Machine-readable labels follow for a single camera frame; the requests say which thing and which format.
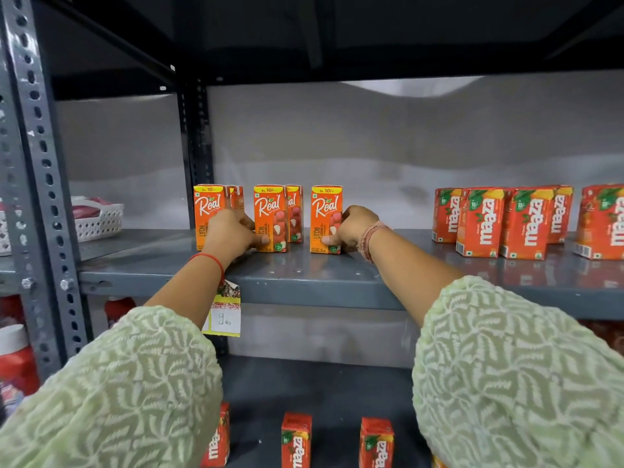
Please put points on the light green embroidered garment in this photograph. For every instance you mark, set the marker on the light green embroidered garment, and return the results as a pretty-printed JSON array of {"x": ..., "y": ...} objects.
[{"x": 512, "y": 375}]

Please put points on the person's right thumb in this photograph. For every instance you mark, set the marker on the person's right thumb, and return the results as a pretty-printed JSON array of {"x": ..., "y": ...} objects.
[{"x": 331, "y": 243}]

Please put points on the red jar with white lid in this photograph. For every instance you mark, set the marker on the red jar with white lid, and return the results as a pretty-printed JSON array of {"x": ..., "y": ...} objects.
[{"x": 17, "y": 370}]

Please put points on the gray metal shelf rack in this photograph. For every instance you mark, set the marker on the gray metal shelf rack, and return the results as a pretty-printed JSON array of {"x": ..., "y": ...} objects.
[{"x": 312, "y": 277}]

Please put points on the perforated gray rack post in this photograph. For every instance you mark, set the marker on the perforated gray rack post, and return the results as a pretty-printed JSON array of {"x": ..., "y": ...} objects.
[{"x": 36, "y": 190}]

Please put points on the white plastic basket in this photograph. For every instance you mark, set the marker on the white plastic basket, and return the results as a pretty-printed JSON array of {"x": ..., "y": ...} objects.
[
  {"x": 100, "y": 224},
  {"x": 4, "y": 236}
]

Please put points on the person's left thumb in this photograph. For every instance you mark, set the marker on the person's left thumb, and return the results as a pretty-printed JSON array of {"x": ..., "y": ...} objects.
[{"x": 259, "y": 243}]

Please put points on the person's right forearm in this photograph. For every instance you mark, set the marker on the person's right forearm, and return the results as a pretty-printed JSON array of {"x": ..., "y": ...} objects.
[{"x": 414, "y": 268}]

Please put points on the orange juice carton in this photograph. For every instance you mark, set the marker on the orange juice carton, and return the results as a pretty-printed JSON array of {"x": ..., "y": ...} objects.
[
  {"x": 294, "y": 214},
  {"x": 324, "y": 209},
  {"x": 207, "y": 209},
  {"x": 271, "y": 214},
  {"x": 236, "y": 197}
]

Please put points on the dark perforated rack post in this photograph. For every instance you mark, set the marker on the dark perforated rack post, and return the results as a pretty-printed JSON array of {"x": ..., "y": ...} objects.
[{"x": 197, "y": 141}]

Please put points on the person's left forearm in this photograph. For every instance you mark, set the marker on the person's left forearm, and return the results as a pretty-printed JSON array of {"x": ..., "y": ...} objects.
[{"x": 187, "y": 287}]

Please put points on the gray metal shelf board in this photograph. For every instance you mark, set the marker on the gray metal shelf board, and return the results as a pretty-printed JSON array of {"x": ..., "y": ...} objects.
[{"x": 317, "y": 277}]

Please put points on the red packets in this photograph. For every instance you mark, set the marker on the red packets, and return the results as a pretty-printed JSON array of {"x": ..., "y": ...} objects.
[{"x": 90, "y": 208}]

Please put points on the paper price tag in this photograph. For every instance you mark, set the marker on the paper price tag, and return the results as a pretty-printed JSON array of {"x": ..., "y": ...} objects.
[{"x": 223, "y": 314}]

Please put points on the red thread wristband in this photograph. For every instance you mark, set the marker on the red thread wristband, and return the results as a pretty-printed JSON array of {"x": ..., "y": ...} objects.
[{"x": 210, "y": 258}]

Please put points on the person's right hand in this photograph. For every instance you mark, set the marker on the person's right hand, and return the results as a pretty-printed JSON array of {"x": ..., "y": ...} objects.
[{"x": 356, "y": 229}]

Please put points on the person's left hand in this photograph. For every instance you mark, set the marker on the person's left hand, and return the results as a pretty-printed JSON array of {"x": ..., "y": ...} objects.
[{"x": 229, "y": 236}]

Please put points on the red mango drink carton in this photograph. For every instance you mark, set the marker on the red mango drink carton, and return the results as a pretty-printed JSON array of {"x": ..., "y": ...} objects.
[
  {"x": 480, "y": 224},
  {"x": 296, "y": 441},
  {"x": 602, "y": 221},
  {"x": 217, "y": 443},
  {"x": 376, "y": 445},
  {"x": 526, "y": 224},
  {"x": 446, "y": 214},
  {"x": 563, "y": 214}
]

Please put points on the red bottle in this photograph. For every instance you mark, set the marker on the red bottle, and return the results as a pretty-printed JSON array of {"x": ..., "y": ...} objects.
[{"x": 119, "y": 309}]

